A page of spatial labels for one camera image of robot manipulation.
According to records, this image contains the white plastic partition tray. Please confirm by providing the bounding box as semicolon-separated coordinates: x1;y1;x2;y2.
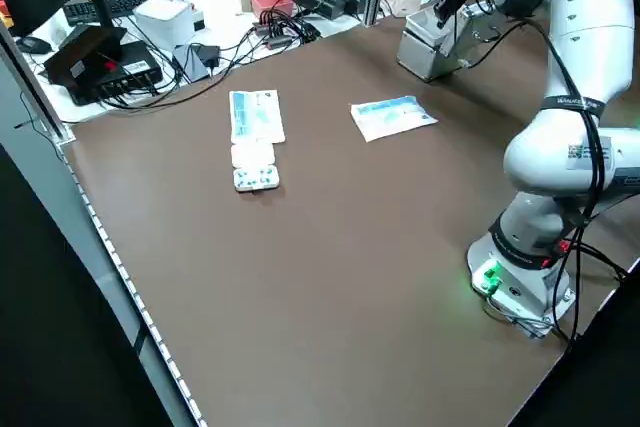
405;9;451;48

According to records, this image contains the aluminium first-aid case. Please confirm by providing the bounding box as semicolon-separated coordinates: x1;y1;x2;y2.
397;1;501;83

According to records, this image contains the red open box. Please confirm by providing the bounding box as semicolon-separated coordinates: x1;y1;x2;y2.
249;0;295;23

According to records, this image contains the open white plastic pill box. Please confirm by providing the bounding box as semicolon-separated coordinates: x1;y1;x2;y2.
230;141;282;195

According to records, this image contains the large flat blue white packet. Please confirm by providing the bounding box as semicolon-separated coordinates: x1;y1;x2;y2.
349;94;440;144

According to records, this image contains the grey usb hub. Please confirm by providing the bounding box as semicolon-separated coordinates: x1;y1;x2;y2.
252;20;296;51

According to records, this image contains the long white teal pouch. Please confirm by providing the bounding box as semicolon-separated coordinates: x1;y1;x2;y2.
228;89;287;145

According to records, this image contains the black power adapter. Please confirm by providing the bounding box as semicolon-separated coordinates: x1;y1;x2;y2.
197;44;222;71

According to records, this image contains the white cube printer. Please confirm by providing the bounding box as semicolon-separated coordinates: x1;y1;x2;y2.
133;0;207;47

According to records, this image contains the black keyboard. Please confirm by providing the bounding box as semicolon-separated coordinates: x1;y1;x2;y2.
62;0;184;27

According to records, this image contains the dark brown box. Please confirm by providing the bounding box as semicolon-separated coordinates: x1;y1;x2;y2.
43;25;129;87

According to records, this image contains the black computer mouse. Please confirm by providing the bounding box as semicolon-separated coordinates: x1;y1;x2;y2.
14;36;54;55

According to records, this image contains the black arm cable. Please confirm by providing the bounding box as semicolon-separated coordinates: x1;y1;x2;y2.
469;1;609;343

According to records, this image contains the black base cable bundle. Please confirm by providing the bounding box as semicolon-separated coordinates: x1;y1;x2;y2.
569;241;631;281

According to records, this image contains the black network switch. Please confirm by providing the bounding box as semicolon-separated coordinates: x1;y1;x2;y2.
67;41;164;107

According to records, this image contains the aluminium table edge rail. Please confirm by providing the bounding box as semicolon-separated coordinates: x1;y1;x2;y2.
0;24;209;427

